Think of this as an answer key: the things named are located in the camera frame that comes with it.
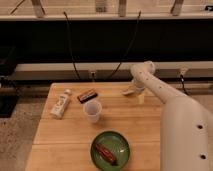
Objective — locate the brown black eraser block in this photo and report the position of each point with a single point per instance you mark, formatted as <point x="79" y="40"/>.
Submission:
<point x="86" y="96"/>

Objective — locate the green plate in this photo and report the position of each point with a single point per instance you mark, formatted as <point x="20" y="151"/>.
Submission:
<point x="115" y="143"/>

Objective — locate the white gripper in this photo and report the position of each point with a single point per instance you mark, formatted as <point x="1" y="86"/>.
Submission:
<point x="138" y="87"/>

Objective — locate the white plastic bottle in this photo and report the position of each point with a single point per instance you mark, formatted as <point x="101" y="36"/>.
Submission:
<point x="61" y="104"/>

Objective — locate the wall power outlet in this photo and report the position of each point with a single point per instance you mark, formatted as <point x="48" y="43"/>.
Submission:
<point x="92" y="75"/>

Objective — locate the right wall outlet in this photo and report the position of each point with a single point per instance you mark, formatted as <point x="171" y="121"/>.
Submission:
<point x="183" y="71"/>

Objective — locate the black box at left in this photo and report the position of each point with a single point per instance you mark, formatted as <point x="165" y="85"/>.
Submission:
<point x="8" y="90"/>

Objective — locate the translucent white cup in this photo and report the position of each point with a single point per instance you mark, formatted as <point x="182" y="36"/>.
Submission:
<point x="92" y="109"/>

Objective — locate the brown sausage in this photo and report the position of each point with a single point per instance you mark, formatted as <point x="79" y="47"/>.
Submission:
<point x="106" y="154"/>

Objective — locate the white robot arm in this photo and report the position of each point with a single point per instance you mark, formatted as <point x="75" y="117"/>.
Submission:
<point x="185" y="123"/>

